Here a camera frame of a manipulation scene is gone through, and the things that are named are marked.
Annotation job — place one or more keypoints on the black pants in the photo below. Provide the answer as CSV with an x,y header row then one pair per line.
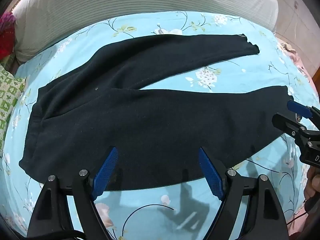
x,y
140,120

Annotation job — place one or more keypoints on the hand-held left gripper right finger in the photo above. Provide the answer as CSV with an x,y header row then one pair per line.
x,y
210,172

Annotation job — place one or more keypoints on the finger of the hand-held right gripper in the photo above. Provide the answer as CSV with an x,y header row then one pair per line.
x,y
285,123
298,108

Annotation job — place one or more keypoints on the grey striped headboard cushion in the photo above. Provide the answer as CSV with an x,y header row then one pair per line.
x,y
140,12

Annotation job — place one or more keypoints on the person's right hand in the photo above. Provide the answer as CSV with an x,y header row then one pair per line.
x,y
312,182

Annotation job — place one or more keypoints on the blue floral bed sheet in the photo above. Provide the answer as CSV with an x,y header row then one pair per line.
x,y
215,75

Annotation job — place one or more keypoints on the red knitted cloth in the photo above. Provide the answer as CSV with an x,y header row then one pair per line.
x,y
6,37

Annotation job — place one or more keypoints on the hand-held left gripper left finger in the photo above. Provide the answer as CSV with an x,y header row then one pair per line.
x,y
106,171

